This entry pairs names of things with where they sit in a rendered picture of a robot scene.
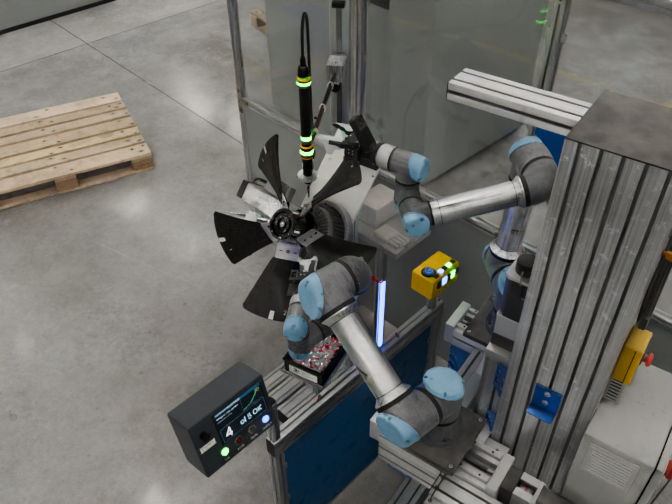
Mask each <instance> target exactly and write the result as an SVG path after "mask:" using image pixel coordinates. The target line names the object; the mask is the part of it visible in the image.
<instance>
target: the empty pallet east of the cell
mask: <svg viewBox="0 0 672 504"><path fill-rule="evenodd" d="M110 121H111V122H110ZM30 122H31V123H30ZM106 122H107V123H106ZM26 123H27V124H26ZM102 123H103V124H102ZM97 124H99V125H97ZM93 125H95V126H93ZM89 126H91V127H89ZM85 127H86V128H85ZM81 128H82V129H81ZM77 129H78V130H77ZM73 130H74V131H73ZM9 145H10V146H9ZM126 161H130V163H131V165H130V166H129V167H127V168H123V169H119V170H115V171H111V172H108V173H104V174H100V175H96V176H93V177H89V178H85V179H81V180H79V179H77V177H76V174H78V173H84V172H88V171H92V170H95V169H99V168H103V167H107V166H110V165H114V164H118V163H122V162H126ZM153 169H154V163H153V159H152V154H151V151H150V149H149V148H148V146H147V144H146V143H145V141H144V139H143V137H142V135H141V134H140V132H139V130H138V128H137V127H136V124H135V123H134V121H133V119H132V117H130V113H129V112H128V110H127V109H126V106H125V105H124V103H123V102H122V99H121V98H120V96H119V94H118V92H117V93H112V94H107V95H103V96H98V97H94V98H89V99H85V100H80V101H76V102H71V103H67V104H62V105H58V106H54V107H49V108H45V109H40V110H36V111H31V112H27V113H23V114H18V115H14V116H9V117H5V118H0V194H4V193H7V192H11V191H15V190H19V189H23V188H26V187H30V186H34V185H38V184H42V183H46V182H49V181H53V180H54V181H55V184H56V185H55V186H54V187H51V188H47V189H44V190H40V191H36V192H32V193H28V194H25V195H21V196H17V197H13V198H10V199H6V200H2V201H0V211H1V210H4V209H8V208H12V207H16V206H20V205H24V204H27V203H31V202H35V201H38V200H42V199H44V198H47V197H50V196H54V195H58V194H62V193H66V192H70V191H74V190H78V189H83V188H87V187H91V186H94V185H98V184H102V183H106V182H109V181H113V180H117V179H120V178H124V177H127V176H131V175H135V174H139V173H142V172H146V171H149V170H153ZM26 173H27V174H26ZM22 174H23V175H22ZM18 175H19V176H18ZM14 176H15V177H14ZM10 177H11V178H10ZM6 178H7V179H6Z"/></svg>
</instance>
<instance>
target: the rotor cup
mask: <svg viewBox="0 0 672 504"><path fill-rule="evenodd" d="M293 212H296V213H298V214H299V215H298V214H295V213H293ZM301 212H302V209H301V210H296V211H295V210H291V209H287V208H281V209H278V210H277V211H275V212H274V213H273V215H272V217H271V219H270V223H269V229H270V233H271V234H272V236H273V237H274V238H275V239H277V240H280V241H285V242H288V243H292V244H297V245H301V248H304V247H305V246H303V245H302V244H300V243H299V242H297V241H296V239H297V238H298V237H300V236H301V235H303V234H304V233H306V232H307V231H309V230H311V229H315V230H317V229H318V225H317V220H316V218H315V216H314V215H313V214H312V213H310V212H309V213H308V214H307V215H306V216H305V217H304V218H303V219H302V217H303V215H302V216H300V214H301ZM282 221H283V222H284V223H285V225H284V226H283V227H281V226H280V222H282ZM294 231H298V232H300V233H299V234H298V233H294Z"/></svg>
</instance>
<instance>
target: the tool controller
mask: <svg viewBox="0 0 672 504"><path fill-rule="evenodd" d="M265 414H268V415H269V420H268V421H267V422H266V423H262V421H261V419H262V417H263V415H265ZM167 416H168V418H169V420H170V423H171V425H172V427H173V429H174V432H175V434H176V436H177V438H178V441H179V443H180V445H181V448H182V450H183V452H184V454H185V457H186V459H187V461H188V462H189V463H191V464H192V465H193V466H194V467H195V468H197V469H198V470H199V471H200V472H201V473H203V474H204V475H205V476H206V477H208V478H209V477H210V476H211V475H213V474H214V473H215V472H216V471H218V470H219V469H220V468H221V467H222V466H224V465H225V464H226V463H227V462H228V461H230V460H231V459H232V458H233V457H235V456H236V455H237V454H238V453H239V452H241V451H242V450H243V449H244V448H246V447H247V446H248V445H249V444H250V443H252V442H253V441H254V440H255V439H256V438H258V437H259V436H260V435H261V434H263V433H264V432H265V431H266V430H267V429H269V428H270V427H271V426H272V425H273V424H275V423H276V422H277V419H276V416H275V413H274V410H273V407H272V404H271V401H270V398H269V395H268V392H267V389H266V386H265V383H264V380H263V377H262V374H260V373H259V372H257V371H255V370H254V369H252V368H250V367H249V366H247V365H245V364H244V363H242V362H240V361H238V362H237V363H235V364H234V365H233V366H231V367H230V368H229V369H227V370H226V371H225V372H223V373H222V374H220V375H219V376H218V377H216V378H215V379H214V380H212V381H211V382H209V383H208V384H207V385H205V386H204V387H203V388H201V389H200V390H198V391H197V392H196V393H194V394H193V395H192V396H190V397H189V398H187V399H186V400H185V401H183V402H182V403H181V404H179V405H178V406H177V407H175V408H174V409H172V410H171V411H170V412H168V413H167ZM233 420H234V422H235V425H236V428H237V430H238V433H237V434H236V435H235V436H234V437H232V438H231V439H230V440H229V441H227V442H226V443H225V444H224V441H223V439H222V436H221V434H220V430H221V429H223V428H224V427H225V426H226V425H228V424H229V423H230V422H231V421H233ZM251 425H255V426H256V430H255V432H254V433H252V434H250V433H249V432H248V429H249V427H250V426H251ZM237 436H242V437H243V440H242V442H241V443H240V444H239V445H237V444H235V442H234V441H235V438H236V437H237ZM224 447H228V448H229V452H228V454H227V455H226V456H222V455H221V450H222V448H224Z"/></svg>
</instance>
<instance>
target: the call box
mask: <svg viewBox="0 0 672 504"><path fill-rule="evenodd" d="M451 259H452V258H451V257H449V256H447V255H445V254H444V253H442V252H440V251H438V252H436V253H435V254H434V255H432V256H431V257H430V258H428V259H427V260H426V261H425V262H423V263H422V264H421V265H419V266H418V267H417V268H416V269H414V270H413V271H412V281H411V288H412V289H414V290H415V291H417V292H418V293H420V294H422V295H423V296H425V297H426V298H428V299H430V300H432V299H434V298H435V297H436V296H437V295H438V294H440V293H441V292H442V291H443V290H444V289H446V288H447V287H448V286H449V285H451V284H452V283H453V282H454V281H455V280H456V279H457V275H458V273H457V274H456V275H455V276H454V277H453V278H451V279H450V280H449V281H448V282H446V283H445V284H444V285H441V287H440V288H439V289H438V290H437V283H438V282H440V281H443V278H444V277H446V276H447V275H448V274H449V273H451V272H452V271H453V270H455V269H456V268H457V267H459V262H458V261H456V260H455V261H456V262H455V263H454V264H452V265H451V266H450V267H448V269H446V270H444V272H443V273H441V274H440V273H439V272H437V271H438V270H439V269H441V267H443V266H444V265H445V264H446V263H448V262H449V261H450V260H451ZM449 263H450V262H449ZM445 266H446V265H445ZM426 267H431V268H433V269H434V274H435V273H436V274H438V275H439V277H438V278H437V279H436V278H434V277H433V275H434V274H433V275H432V276H426V275H424V273H423V269H424V268H426ZM446 267H447V266H446Z"/></svg>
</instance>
